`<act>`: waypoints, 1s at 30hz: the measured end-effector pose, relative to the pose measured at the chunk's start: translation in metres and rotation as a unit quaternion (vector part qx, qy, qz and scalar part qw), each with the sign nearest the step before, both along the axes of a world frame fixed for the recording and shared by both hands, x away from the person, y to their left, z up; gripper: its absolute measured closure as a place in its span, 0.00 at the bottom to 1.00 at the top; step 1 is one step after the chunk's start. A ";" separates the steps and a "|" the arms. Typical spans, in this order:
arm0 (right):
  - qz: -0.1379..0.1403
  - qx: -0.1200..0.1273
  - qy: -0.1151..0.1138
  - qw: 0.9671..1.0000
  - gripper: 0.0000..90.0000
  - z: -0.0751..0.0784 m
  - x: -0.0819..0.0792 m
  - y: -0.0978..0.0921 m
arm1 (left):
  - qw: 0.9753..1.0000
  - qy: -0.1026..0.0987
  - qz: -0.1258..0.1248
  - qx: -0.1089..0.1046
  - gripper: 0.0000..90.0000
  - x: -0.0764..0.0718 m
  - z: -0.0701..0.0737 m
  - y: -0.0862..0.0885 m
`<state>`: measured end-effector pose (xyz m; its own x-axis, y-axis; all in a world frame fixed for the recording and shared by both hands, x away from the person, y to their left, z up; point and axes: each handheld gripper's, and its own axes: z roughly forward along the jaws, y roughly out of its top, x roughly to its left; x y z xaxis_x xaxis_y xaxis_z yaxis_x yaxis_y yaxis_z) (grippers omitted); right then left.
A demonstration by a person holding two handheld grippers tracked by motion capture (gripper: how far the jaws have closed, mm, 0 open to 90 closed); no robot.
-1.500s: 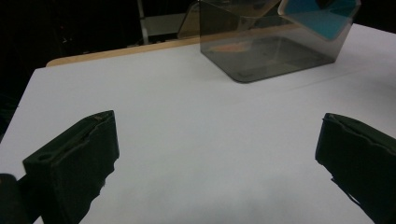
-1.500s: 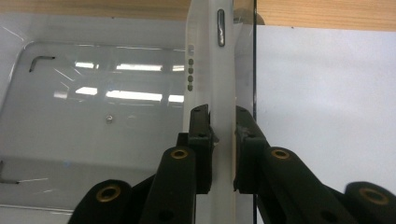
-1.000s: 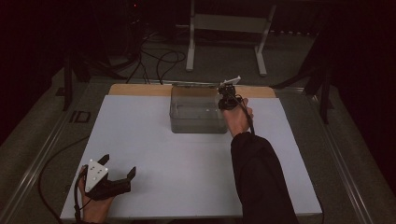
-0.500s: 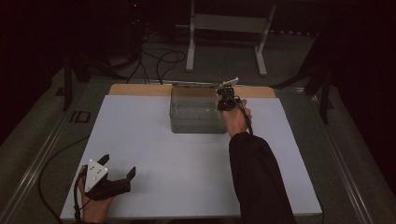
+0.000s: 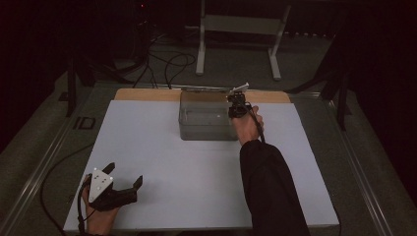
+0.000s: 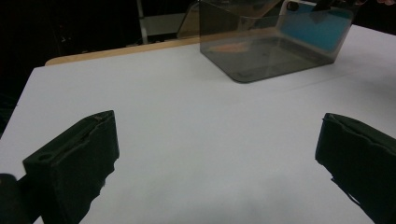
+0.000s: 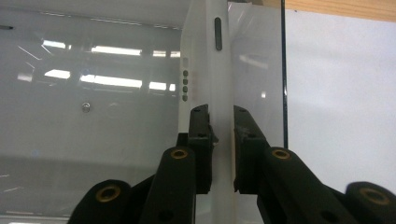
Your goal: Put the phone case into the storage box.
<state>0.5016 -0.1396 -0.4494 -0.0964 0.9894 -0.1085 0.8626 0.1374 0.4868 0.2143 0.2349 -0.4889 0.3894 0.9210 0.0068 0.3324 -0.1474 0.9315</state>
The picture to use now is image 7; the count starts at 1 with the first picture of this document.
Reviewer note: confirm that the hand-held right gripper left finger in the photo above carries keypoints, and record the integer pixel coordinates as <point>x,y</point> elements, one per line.
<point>199,143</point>

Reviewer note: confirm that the clear grey plastic box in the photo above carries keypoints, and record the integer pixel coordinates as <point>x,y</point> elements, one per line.
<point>93,124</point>

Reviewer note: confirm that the wooden table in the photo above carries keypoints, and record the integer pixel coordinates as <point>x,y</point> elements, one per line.
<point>342,8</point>

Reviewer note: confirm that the pink phone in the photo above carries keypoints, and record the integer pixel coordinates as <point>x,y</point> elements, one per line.
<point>207,77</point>

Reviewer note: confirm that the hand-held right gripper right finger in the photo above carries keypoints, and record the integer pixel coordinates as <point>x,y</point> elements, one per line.
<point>249,149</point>

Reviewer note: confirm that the white table mat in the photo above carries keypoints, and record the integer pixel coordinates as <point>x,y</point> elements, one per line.
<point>339,102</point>

